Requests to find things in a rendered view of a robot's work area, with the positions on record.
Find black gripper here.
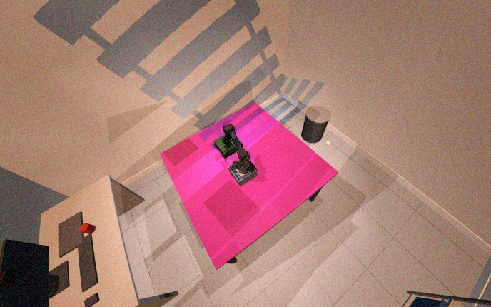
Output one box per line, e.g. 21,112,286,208
232,162,255,172

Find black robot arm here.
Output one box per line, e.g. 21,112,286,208
222,124,253,174

